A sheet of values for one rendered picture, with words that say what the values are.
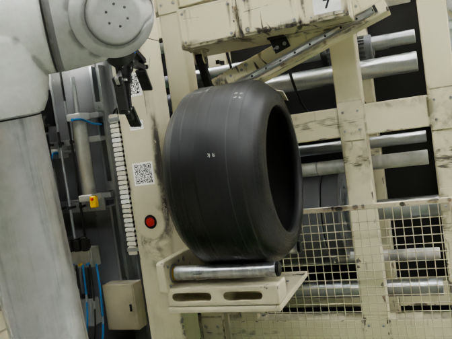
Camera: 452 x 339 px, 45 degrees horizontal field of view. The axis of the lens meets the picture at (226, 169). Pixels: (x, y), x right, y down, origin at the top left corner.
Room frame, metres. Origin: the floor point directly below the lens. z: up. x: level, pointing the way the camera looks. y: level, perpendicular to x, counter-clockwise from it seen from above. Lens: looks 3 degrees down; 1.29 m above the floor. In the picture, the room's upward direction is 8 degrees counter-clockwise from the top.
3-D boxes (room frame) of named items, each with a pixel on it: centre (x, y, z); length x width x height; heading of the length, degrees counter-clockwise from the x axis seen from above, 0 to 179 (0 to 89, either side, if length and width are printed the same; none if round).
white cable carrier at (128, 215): (1.84, 0.34, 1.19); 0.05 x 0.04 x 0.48; 159
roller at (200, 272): (1.63, 0.05, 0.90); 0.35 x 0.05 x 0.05; 69
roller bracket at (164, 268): (1.83, 0.17, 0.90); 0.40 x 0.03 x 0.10; 159
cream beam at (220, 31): (2.00, -0.22, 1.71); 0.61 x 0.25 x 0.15; 69
